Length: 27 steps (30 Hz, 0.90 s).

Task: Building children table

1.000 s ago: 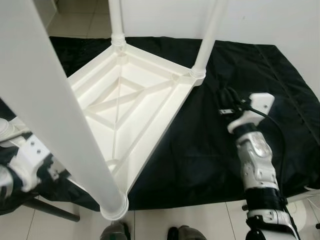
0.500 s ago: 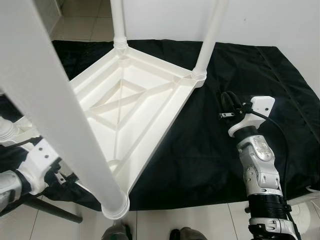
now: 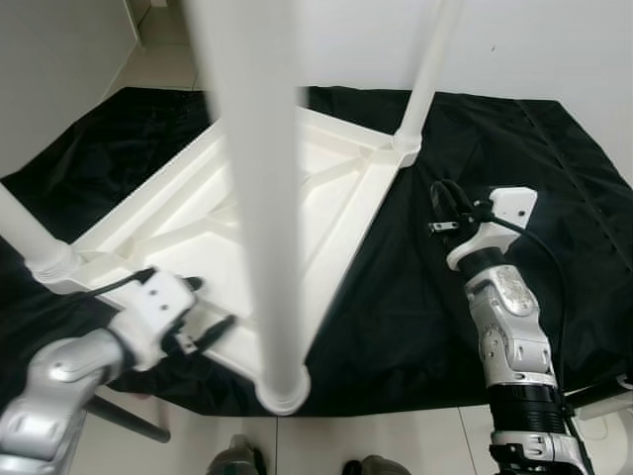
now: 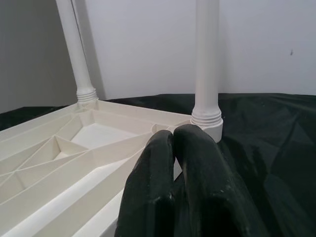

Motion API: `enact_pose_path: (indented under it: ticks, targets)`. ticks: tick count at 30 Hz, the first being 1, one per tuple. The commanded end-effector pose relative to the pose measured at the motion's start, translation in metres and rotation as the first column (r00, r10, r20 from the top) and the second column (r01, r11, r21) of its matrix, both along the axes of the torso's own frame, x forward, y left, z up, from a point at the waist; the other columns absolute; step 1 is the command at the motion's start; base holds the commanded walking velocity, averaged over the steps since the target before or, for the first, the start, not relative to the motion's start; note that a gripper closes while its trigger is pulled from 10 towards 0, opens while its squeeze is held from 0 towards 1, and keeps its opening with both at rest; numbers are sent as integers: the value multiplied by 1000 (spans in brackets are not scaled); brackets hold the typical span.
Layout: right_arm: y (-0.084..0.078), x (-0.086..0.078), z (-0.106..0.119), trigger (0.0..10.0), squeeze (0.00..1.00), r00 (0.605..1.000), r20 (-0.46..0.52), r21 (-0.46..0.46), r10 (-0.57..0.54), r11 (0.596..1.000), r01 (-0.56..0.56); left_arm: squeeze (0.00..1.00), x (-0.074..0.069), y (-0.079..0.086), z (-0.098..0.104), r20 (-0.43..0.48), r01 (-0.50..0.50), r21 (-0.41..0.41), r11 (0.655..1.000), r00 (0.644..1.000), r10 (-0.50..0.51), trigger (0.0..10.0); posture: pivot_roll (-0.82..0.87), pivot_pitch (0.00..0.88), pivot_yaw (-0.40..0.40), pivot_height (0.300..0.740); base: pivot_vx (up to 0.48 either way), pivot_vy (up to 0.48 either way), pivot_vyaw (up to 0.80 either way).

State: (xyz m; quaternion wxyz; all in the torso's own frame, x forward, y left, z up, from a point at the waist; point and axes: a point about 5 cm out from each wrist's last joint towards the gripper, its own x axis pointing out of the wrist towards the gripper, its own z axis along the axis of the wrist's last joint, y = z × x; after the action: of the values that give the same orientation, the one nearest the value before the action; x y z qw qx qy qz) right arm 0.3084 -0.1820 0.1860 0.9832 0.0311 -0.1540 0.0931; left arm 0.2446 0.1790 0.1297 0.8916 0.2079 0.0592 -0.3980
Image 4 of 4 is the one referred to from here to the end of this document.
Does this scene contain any white tapered plastic table leg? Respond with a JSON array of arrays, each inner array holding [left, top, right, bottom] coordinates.
[[191, 0, 223, 129], [54, 0, 97, 104]]

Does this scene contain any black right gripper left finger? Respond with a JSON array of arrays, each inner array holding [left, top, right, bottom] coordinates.
[[115, 130, 181, 237]]

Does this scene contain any black table cloth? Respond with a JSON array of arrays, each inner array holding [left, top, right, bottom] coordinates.
[[0, 91, 316, 237]]

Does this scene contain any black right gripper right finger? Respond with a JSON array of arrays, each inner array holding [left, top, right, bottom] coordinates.
[[174, 124, 267, 237]]

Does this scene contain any white plastic ribbed table top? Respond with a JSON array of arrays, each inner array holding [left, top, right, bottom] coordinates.
[[0, 100, 224, 237]]

